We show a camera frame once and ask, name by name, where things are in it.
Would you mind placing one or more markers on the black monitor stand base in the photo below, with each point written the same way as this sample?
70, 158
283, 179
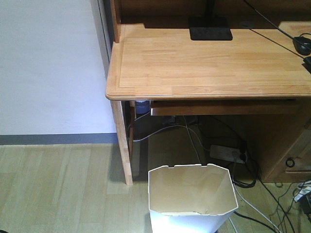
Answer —
209, 27

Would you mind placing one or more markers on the wooden drawer cabinet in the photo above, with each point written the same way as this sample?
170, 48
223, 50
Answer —
284, 153

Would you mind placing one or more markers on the black computer mouse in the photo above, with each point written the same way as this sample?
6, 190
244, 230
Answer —
302, 45

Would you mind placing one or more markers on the white power strip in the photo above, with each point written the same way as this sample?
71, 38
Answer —
226, 154

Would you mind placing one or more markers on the wooden desk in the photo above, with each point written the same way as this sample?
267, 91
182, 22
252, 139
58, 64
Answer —
258, 74

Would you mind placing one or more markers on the white plastic trash bin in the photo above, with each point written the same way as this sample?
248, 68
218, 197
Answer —
190, 198

